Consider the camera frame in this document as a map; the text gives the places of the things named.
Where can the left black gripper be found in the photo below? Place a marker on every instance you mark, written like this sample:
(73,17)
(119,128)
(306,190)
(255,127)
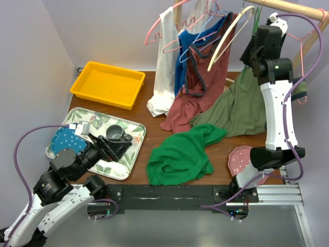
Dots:
(109,150)

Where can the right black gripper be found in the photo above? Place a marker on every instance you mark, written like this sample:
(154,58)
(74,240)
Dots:
(245,57)

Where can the green plastic hanger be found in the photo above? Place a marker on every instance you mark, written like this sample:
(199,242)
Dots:
(255,26)

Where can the olive green tank top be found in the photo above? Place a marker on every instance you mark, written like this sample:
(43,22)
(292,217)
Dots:
(240,109)

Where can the bright green tank top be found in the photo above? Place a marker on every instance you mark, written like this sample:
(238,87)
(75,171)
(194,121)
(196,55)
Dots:
(181,157)

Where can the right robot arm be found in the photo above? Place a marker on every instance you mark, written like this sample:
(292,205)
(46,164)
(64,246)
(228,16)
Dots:
(275,78)

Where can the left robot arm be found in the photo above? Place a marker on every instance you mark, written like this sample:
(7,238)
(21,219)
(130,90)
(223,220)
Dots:
(46,207)

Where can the cream wooden hanger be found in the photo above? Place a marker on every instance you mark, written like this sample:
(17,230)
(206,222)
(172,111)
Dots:
(231,33)

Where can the pink hanger right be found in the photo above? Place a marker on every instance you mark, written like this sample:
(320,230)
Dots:
(306,43)

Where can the rust red tank top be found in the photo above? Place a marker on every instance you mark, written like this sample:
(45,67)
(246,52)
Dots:
(202,90)

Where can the white tank top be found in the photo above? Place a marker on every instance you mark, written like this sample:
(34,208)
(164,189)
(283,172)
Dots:
(163,92)

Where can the blue tank top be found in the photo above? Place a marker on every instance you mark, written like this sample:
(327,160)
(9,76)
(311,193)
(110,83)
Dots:
(181,69)

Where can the grey ceramic mug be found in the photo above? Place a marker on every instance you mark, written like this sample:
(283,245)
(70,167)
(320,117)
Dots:
(115,131)

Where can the floral serving tray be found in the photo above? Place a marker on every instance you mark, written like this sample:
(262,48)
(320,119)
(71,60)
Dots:
(99,122)

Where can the blue dotted plate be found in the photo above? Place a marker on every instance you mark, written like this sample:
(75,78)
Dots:
(65,138)

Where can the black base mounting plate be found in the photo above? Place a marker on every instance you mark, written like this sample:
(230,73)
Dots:
(183,197)

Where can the yellow plastic bin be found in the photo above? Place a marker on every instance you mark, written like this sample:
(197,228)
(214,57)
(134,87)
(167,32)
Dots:
(111,85)

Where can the pink dotted plate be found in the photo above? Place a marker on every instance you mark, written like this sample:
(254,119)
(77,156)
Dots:
(239,164)

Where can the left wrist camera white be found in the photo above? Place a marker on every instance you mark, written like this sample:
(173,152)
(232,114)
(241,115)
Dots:
(81,129)

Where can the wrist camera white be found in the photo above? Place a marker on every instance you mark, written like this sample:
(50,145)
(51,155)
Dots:
(81,129)
(274,20)

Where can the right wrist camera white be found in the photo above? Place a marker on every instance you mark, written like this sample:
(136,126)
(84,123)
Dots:
(274,20)

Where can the light blue wire hanger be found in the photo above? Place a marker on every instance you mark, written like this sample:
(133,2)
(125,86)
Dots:
(224,15)

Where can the wooden clothes rail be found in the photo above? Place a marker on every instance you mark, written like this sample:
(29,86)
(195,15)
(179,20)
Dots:
(288,7)

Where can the small pink wire hanger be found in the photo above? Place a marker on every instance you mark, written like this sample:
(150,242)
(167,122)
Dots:
(177,42)

